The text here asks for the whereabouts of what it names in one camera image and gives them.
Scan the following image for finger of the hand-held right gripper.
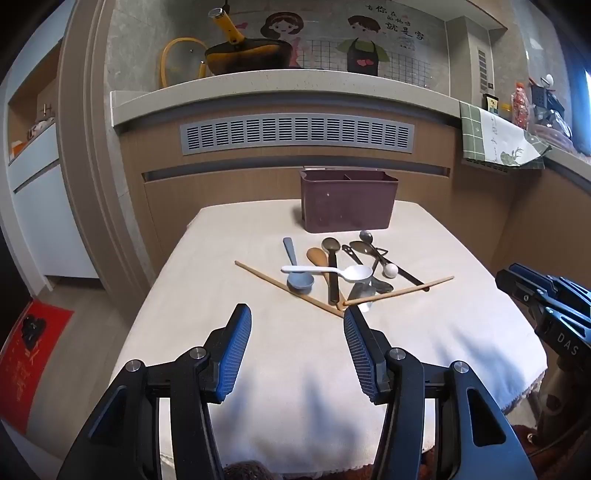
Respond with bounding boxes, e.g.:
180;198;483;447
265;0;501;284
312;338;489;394
495;268;553;325
509;263;562;289

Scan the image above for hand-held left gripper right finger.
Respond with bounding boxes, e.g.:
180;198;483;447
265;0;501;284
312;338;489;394
343;305;539;480

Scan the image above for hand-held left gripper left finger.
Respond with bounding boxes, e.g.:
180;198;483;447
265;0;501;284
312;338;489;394
58;303;253;480

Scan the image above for white plastic spoon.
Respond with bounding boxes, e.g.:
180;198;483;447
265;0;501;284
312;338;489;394
281;265;373;282

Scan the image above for blue-grey plastic spoon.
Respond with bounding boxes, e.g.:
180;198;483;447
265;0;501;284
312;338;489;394
283;237;316;295

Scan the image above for maroon plastic utensil holder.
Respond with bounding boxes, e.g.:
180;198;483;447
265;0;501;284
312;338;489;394
300;168;399;233

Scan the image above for shiny flat metal utensil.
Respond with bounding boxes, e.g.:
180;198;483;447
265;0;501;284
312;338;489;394
347;278;394;313

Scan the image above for wooden chopstick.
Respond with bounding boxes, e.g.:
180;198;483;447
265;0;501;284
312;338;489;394
336;275;455;311
235;260;345;319

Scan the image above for cream tablecloth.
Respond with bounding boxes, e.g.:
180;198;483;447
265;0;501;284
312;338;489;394
111;199;548;476

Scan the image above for black slotted spoon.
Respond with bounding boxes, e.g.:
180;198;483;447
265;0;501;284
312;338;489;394
341;244;368;268

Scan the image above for short wooden spoon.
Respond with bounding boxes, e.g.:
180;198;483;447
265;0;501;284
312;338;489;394
307;247;331;289

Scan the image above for large silver metal spoon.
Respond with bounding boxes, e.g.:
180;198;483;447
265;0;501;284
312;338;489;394
349;240;386;268

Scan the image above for small silver metal spoon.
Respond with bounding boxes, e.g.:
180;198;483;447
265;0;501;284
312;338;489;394
359;230;382;278

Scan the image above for green checked towel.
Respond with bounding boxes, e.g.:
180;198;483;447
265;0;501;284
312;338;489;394
459;100;553;171

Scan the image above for condiment bottles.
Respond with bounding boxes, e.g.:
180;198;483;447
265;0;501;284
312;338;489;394
511;82;528;128

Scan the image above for wooden counter cabinet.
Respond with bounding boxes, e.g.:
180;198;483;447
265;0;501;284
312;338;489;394
120;102;591;296

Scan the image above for black dish rack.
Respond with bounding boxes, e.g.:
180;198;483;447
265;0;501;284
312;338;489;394
529;76;574;139

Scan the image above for red floor mat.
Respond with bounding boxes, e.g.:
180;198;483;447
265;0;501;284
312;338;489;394
0;299;75;435

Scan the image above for grey vent grille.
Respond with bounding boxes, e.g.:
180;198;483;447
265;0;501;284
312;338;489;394
180;112;415;156

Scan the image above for white shelf cabinet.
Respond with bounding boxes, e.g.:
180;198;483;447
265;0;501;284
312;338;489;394
7;0;100;296

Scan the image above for glass lid yellow rim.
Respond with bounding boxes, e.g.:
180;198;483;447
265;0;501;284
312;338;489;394
160;38;208;88

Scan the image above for long black-handled utensil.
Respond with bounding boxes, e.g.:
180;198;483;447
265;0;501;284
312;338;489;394
375;247;430;291

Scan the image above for dark metal spoon black handle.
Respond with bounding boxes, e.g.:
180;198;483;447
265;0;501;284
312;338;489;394
321;237;342;305

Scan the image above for white vented wall casing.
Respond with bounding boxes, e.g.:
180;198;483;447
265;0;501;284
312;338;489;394
445;15;498;99

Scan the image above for cartoon wall sticker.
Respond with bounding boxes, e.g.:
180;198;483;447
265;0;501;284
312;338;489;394
259;2;428;77

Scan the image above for black pan yellow handle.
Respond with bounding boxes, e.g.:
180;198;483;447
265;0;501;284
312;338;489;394
203;7;301;75

